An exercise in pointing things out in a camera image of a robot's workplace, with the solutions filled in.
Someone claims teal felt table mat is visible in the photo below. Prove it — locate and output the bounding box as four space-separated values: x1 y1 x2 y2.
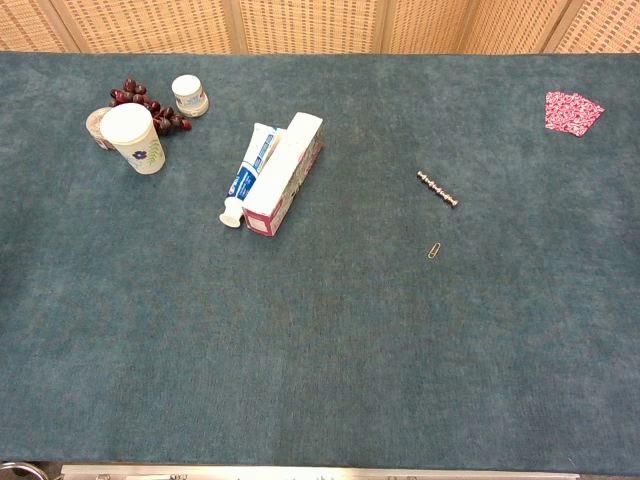
0 51 640 477

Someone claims round metal part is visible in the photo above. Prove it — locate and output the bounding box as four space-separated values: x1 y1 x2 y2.
0 460 50 480

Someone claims red patterned cloth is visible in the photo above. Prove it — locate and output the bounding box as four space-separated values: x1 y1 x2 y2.
544 90 606 139

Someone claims grey tape roll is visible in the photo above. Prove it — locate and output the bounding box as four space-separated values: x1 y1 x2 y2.
85 106 115 151

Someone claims white flower paper cup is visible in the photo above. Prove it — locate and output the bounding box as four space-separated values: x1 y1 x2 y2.
99 102 167 175

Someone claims white pink toothpaste box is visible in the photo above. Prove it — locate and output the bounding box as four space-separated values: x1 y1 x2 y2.
241 111 325 238

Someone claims dark red grape bunch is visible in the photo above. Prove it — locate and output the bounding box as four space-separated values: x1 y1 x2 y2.
108 77 193 137

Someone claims white toothpaste tube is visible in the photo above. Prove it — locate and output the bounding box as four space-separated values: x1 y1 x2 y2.
218 122 279 231

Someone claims silver metal rail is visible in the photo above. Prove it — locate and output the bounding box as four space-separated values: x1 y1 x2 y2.
59 464 581 480

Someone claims woven rattan folding screen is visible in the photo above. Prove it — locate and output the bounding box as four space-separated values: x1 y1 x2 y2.
0 0 640 55

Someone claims small metal chain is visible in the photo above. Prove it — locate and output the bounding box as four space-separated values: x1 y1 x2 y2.
416 170 460 209

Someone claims small white jar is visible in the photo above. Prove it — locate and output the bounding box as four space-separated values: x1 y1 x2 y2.
171 74 210 119

